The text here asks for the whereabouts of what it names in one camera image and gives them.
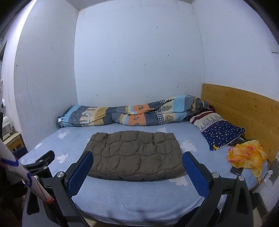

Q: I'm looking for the wooden headboard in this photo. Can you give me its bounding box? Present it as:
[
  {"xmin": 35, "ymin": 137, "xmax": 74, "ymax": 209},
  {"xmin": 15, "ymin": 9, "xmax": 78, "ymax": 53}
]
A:
[{"xmin": 201, "ymin": 83, "xmax": 279, "ymax": 163}]

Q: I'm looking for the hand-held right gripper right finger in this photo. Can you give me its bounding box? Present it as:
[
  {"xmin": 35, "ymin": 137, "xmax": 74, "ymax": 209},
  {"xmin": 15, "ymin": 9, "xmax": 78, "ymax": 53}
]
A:
[{"xmin": 182, "ymin": 151, "xmax": 254, "ymax": 227}]

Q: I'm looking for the yellow patterned cloth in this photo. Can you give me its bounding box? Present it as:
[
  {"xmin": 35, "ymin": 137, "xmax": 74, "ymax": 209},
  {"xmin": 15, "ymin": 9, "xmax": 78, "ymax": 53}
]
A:
[{"xmin": 228, "ymin": 140, "xmax": 268, "ymax": 184}]

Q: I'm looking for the person's left forearm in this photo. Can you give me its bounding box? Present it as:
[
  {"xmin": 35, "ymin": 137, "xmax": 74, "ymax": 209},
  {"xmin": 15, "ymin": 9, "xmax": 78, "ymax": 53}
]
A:
[{"xmin": 0, "ymin": 140, "xmax": 55, "ymax": 204}]

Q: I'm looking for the dark blue starry pillow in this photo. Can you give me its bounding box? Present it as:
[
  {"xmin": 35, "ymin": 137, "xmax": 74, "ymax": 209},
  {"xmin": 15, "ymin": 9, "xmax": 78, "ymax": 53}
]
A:
[{"xmin": 202, "ymin": 120, "xmax": 246, "ymax": 151}]

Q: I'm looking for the white plastic container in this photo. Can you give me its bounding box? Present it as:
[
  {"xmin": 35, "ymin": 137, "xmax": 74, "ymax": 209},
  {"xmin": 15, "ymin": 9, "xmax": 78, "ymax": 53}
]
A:
[{"xmin": 2, "ymin": 116, "xmax": 12, "ymax": 136}]

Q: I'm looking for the patchwork cartoon quilt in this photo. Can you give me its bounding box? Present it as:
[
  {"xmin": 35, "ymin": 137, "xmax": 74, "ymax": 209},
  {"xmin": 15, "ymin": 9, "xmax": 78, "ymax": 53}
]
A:
[{"xmin": 57, "ymin": 95, "xmax": 210, "ymax": 128}]

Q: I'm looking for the yellow wooden shelf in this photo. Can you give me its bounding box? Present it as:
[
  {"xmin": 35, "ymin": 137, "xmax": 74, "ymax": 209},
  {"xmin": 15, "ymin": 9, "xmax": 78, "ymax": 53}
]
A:
[{"xmin": 4, "ymin": 132, "xmax": 28, "ymax": 156}]

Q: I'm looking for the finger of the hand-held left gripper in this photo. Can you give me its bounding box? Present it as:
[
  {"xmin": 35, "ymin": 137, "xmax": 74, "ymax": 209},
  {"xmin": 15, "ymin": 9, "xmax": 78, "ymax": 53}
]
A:
[{"xmin": 24, "ymin": 150, "xmax": 55, "ymax": 178}]

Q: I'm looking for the light blue cloud-print bed sheet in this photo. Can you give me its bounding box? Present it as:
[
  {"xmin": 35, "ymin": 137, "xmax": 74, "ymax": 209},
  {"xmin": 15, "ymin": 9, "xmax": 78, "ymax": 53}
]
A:
[{"xmin": 18, "ymin": 121, "xmax": 268, "ymax": 226}]

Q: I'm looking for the brown quilted coat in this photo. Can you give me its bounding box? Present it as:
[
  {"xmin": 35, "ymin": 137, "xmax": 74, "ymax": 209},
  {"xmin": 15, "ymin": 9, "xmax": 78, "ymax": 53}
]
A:
[{"xmin": 84, "ymin": 130, "xmax": 186, "ymax": 181}]

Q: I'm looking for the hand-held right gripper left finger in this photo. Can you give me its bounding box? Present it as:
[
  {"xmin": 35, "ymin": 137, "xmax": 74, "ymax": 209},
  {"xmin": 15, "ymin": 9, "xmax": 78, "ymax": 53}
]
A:
[{"xmin": 26, "ymin": 151, "xmax": 94, "ymax": 227}]

